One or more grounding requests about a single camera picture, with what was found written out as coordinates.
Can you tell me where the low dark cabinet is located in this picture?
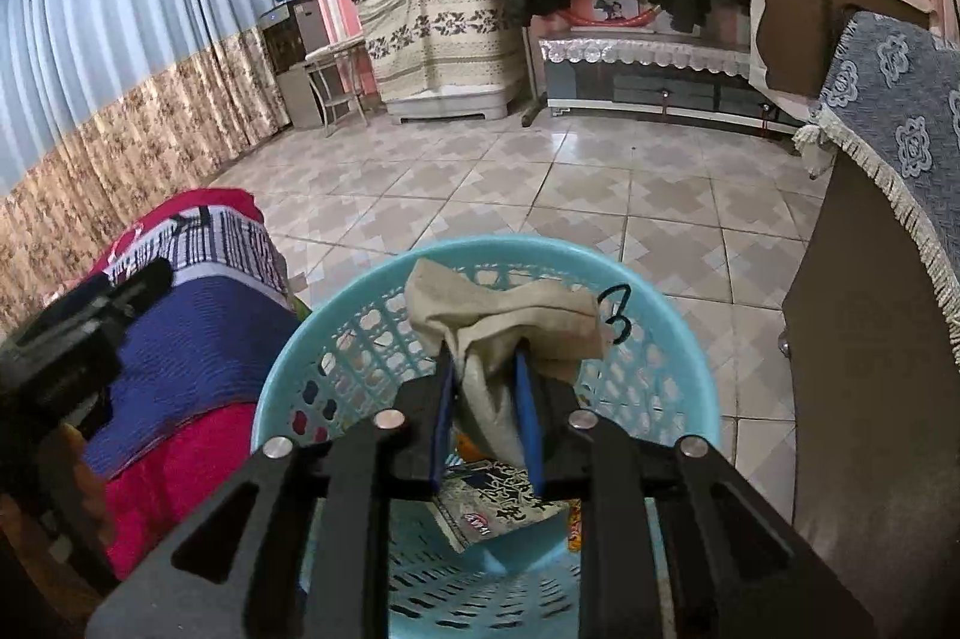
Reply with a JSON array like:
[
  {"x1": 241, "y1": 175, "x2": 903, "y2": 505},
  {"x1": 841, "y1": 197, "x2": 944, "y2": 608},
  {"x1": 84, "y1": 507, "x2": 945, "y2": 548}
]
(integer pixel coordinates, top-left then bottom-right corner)
[{"x1": 538, "y1": 35, "x2": 807, "y2": 134}]

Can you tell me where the light blue plastic basket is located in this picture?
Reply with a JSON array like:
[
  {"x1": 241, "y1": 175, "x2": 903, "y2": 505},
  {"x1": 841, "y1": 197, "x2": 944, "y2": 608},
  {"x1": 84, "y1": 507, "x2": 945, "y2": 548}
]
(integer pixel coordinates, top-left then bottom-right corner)
[{"x1": 251, "y1": 235, "x2": 722, "y2": 639}]

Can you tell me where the white lace cloth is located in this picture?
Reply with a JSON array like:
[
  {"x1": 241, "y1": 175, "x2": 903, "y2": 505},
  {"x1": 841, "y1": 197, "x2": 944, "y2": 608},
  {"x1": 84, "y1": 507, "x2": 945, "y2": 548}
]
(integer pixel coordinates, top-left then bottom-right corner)
[{"x1": 540, "y1": 37, "x2": 755, "y2": 77}]

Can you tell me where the patterned cloth covered appliance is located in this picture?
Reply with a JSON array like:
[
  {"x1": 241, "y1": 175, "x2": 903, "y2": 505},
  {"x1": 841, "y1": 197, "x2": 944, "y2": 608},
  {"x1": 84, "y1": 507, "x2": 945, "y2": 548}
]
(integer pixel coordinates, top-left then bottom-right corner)
[{"x1": 356, "y1": 0, "x2": 530, "y2": 124}]

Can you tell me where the brown board with beige cloth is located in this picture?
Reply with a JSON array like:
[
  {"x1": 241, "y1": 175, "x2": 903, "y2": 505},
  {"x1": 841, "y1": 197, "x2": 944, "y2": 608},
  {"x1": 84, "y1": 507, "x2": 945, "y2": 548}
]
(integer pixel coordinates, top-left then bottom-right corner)
[{"x1": 746, "y1": 0, "x2": 938, "y2": 100}]

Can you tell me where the person's left hand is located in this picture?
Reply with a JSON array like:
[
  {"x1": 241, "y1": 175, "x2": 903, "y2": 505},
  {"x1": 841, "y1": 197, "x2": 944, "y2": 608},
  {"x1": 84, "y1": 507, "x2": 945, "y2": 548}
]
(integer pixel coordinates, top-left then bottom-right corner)
[{"x1": 64, "y1": 425, "x2": 115, "y2": 539}]

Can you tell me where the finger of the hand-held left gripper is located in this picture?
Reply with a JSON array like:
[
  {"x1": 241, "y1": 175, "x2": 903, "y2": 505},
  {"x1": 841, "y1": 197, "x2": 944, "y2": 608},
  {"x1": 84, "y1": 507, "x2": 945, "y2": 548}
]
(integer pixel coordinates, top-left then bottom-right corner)
[
  {"x1": 19, "y1": 275, "x2": 113, "y2": 344},
  {"x1": 105, "y1": 259, "x2": 173, "y2": 319}
]

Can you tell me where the blue fringed patterned cloth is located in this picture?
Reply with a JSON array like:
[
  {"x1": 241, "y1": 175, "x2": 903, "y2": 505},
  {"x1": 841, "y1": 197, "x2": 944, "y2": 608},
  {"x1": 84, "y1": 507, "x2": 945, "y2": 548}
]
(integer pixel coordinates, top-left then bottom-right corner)
[{"x1": 793, "y1": 11, "x2": 960, "y2": 377}]

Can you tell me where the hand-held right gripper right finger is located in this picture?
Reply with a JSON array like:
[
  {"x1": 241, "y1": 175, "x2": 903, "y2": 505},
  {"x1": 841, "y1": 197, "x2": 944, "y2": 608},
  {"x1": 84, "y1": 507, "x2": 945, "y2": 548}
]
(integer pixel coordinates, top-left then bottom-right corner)
[{"x1": 514, "y1": 346, "x2": 878, "y2": 639}]

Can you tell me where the beige cloth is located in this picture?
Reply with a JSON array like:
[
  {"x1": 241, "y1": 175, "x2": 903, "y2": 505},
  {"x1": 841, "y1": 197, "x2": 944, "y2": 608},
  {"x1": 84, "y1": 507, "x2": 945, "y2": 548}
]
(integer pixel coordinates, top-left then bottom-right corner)
[{"x1": 405, "y1": 258, "x2": 612, "y2": 467}]

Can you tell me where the small metal table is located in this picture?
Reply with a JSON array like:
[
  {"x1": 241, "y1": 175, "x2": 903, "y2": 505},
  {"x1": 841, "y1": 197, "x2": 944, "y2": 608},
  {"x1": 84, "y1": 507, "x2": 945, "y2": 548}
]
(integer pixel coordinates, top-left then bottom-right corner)
[{"x1": 304, "y1": 39, "x2": 372, "y2": 137}]

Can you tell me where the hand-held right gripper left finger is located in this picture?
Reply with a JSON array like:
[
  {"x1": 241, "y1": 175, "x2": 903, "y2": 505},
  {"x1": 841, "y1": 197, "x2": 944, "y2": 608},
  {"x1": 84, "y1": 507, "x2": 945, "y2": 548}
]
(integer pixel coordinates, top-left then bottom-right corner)
[{"x1": 86, "y1": 346, "x2": 458, "y2": 639}]

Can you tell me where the striped red blue blanket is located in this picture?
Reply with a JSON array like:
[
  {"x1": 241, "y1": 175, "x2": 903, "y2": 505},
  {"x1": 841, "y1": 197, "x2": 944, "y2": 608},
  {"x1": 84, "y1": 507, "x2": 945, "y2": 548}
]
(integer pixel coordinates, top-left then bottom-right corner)
[{"x1": 75, "y1": 187, "x2": 301, "y2": 580}]

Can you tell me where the blue floral curtain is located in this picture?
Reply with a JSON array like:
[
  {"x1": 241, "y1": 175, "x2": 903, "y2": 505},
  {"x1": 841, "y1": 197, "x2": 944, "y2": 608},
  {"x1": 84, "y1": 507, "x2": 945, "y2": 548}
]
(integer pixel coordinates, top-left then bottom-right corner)
[{"x1": 0, "y1": 0, "x2": 293, "y2": 340}]

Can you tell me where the brown wooden cabinet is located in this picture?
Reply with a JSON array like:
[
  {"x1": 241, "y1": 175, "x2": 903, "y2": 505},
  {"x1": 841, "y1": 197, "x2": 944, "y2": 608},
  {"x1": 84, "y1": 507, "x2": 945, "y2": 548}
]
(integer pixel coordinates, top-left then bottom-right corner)
[{"x1": 780, "y1": 144, "x2": 960, "y2": 639}]

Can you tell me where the grey water dispenser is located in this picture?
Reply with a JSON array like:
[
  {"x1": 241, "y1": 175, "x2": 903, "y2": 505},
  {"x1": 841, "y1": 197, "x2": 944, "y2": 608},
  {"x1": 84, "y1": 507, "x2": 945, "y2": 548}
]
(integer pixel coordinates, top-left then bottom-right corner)
[{"x1": 259, "y1": 0, "x2": 331, "y2": 130}]

